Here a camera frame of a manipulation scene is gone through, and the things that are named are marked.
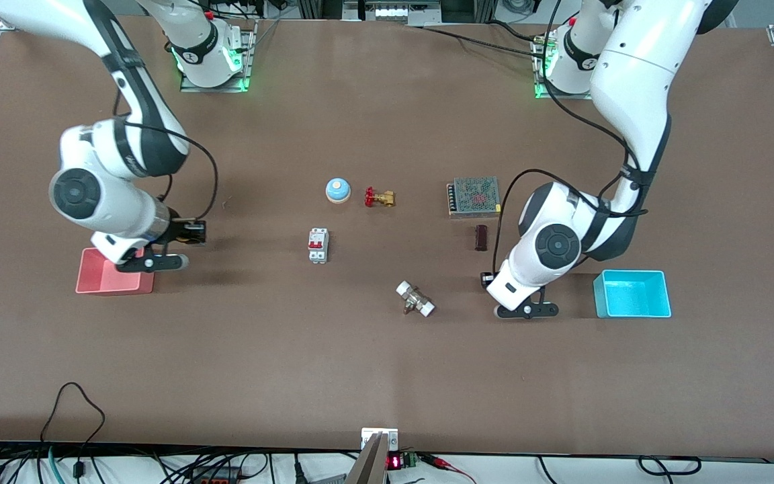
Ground teal cable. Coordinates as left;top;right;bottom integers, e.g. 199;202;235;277
46;446;67;484

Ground black looped cable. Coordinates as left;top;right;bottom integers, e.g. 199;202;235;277
39;382;107;446

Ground grey metal beam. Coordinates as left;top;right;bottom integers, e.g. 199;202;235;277
345;433;389;484

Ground black coiled cable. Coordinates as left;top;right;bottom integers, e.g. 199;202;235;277
637;455;703;477

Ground white circuit breaker red switches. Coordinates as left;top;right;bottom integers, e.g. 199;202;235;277
307;228;330;264

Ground black cable on table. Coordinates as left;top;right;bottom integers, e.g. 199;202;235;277
406;20;552;56

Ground red alligator clip lead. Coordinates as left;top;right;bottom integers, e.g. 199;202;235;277
421;454;478;484

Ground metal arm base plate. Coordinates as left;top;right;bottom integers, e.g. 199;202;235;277
532;27;607;101
179;19;257;93

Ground white metal bracket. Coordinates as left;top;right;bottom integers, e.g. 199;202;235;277
360;427;400;452

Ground metal mesh power supply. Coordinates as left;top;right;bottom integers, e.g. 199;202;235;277
445;176;504;220

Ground metal fitting white caps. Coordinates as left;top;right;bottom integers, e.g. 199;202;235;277
395;280;437;319

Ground grey electronics box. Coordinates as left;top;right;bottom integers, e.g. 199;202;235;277
343;0;443;26

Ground pink plastic bin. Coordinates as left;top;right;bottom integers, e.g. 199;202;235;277
76;247;157;296

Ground cyan plastic bin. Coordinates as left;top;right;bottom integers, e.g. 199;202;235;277
593;270;672;319

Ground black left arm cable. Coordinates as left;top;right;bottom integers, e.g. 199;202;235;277
492;64;651;271

